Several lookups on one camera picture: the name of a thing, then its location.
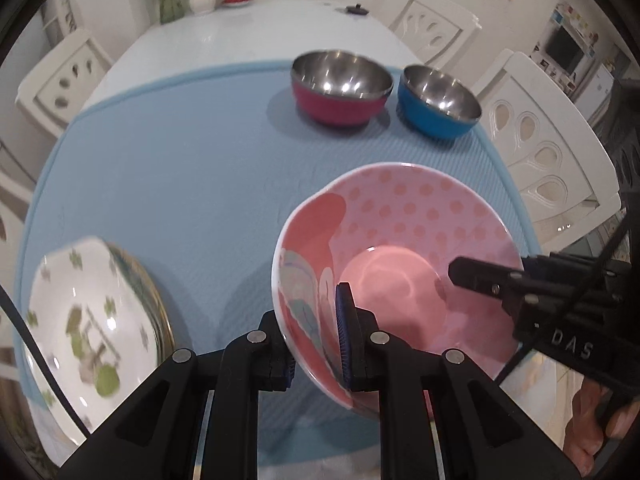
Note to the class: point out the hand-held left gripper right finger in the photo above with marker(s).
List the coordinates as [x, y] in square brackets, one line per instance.
[344, 335]

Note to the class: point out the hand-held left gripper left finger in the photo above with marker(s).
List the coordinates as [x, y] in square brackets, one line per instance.
[280, 365]

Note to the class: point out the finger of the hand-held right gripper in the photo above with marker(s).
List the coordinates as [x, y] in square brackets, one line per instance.
[480, 275]

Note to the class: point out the pink dotted bowl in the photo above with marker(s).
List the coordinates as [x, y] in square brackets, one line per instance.
[400, 220]

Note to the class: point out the large hexagonal lotus-print plate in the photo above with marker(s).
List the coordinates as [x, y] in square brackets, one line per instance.
[75, 285]

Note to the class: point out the person's right hand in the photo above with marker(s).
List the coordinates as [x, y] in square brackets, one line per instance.
[587, 430]

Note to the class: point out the white carved dining chair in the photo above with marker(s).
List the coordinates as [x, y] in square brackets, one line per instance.
[10, 185]
[575, 150]
[450, 20]
[45, 90]

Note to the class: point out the blue steel bowl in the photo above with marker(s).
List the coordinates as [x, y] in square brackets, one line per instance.
[425, 121]

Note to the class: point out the tall white cabinet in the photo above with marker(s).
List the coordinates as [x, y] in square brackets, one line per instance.
[599, 92]

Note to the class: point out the red steel bowl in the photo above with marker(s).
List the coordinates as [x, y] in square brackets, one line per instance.
[330, 110]

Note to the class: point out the blue textured table mat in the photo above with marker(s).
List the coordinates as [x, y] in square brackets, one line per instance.
[175, 160]

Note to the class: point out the black television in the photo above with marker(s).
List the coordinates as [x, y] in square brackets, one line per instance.
[564, 49]

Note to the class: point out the small black lid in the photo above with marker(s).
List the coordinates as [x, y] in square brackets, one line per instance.
[356, 9]

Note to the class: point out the clear glass vase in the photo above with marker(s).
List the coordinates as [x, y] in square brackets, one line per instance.
[172, 5]

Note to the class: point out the white shelf rack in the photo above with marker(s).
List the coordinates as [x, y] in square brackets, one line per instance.
[62, 15]

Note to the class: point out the white television wall unit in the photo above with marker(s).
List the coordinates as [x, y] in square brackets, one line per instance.
[565, 17]

